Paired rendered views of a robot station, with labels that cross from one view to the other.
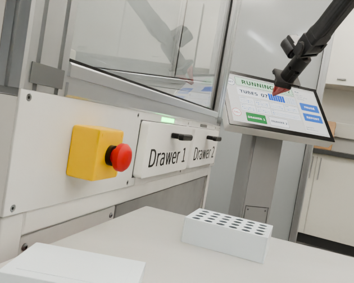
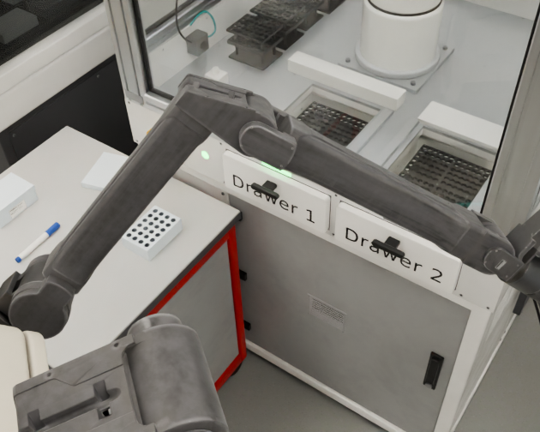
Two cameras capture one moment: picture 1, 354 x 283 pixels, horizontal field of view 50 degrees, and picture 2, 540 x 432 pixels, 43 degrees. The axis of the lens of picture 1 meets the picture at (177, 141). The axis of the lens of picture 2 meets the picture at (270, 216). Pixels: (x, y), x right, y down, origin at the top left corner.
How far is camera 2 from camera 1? 1.94 m
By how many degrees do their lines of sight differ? 100
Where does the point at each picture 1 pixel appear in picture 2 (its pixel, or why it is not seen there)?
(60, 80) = (141, 100)
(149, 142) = (228, 168)
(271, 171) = not seen: outside the picture
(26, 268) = (105, 157)
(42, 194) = not seen: hidden behind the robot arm
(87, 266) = (105, 171)
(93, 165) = not seen: hidden behind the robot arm
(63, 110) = (149, 114)
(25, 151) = (135, 123)
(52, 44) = (132, 84)
